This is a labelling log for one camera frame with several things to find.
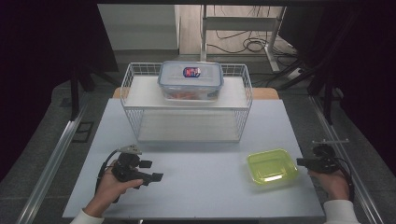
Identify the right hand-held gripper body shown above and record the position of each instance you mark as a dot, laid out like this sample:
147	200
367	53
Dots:
323	161

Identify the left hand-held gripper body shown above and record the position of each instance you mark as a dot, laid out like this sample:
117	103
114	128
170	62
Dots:
126	169

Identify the green plastic container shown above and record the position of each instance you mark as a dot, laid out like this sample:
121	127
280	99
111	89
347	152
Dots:
271	166

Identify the clear food container blue lid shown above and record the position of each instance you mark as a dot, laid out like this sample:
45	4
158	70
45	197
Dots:
174	77

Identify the person's right hand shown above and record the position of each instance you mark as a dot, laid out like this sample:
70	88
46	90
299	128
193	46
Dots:
333	185

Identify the person's left hand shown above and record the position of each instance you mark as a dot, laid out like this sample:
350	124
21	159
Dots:
109	189

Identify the black floor plate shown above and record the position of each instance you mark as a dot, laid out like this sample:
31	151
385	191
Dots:
83	132

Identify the black metal stand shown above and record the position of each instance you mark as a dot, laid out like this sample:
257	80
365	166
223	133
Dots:
327	93
74	93

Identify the wooden board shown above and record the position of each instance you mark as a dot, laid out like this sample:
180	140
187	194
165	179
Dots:
264	93

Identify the orange food pieces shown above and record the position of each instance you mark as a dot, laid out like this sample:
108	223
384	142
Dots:
186	95

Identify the white power strip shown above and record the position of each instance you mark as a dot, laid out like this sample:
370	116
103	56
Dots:
295	73

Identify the white cabinet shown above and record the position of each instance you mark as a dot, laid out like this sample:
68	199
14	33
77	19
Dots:
137	28

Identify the aluminium rail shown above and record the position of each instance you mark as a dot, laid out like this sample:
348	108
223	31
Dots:
342	149
53	161

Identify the white metal desk frame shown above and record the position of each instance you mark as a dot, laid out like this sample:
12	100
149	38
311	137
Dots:
239	23

